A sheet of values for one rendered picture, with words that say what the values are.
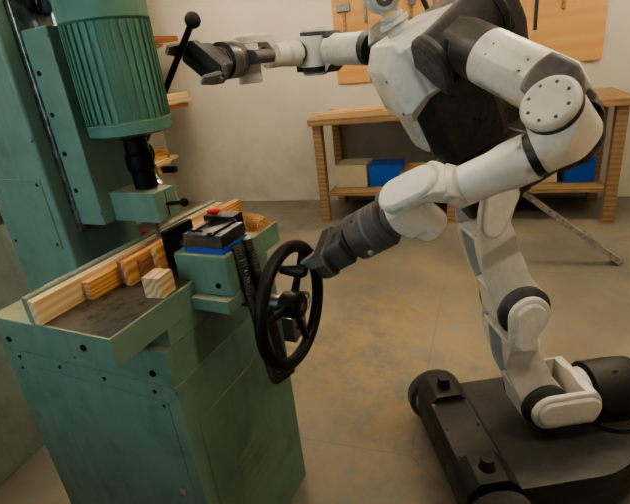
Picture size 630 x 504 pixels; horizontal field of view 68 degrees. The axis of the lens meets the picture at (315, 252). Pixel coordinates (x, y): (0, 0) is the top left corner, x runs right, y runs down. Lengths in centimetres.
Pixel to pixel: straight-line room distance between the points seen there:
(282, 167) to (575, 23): 263
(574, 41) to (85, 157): 365
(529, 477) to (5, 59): 163
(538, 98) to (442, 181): 17
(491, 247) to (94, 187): 94
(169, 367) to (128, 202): 39
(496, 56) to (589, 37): 342
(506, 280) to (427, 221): 55
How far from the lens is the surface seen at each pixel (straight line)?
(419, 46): 90
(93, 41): 105
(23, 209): 132
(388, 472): 175
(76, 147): 116
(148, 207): 112
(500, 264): 129
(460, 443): 158
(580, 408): 161
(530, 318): 135
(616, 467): 166
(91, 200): 119
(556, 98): 71
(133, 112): 104
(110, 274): 108
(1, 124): 127
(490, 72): 81
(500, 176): 74
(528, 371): 151
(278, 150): 462
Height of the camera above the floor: 131
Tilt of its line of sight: 23 degrees down
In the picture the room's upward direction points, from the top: 7 degrees counter-clockwise
